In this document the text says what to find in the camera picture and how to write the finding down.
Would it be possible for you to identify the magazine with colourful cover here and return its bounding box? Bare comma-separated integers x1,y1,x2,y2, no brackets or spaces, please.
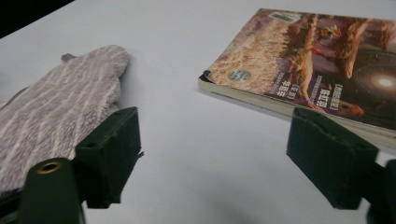
198,7,396,155

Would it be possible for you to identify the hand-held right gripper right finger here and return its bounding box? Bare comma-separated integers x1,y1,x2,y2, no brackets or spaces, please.
286,106,380,210

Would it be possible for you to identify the striped grey plush cloth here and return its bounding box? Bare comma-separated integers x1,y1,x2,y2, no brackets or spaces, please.
0,45,131,194

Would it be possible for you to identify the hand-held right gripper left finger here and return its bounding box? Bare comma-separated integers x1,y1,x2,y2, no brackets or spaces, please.
74,106,144,209

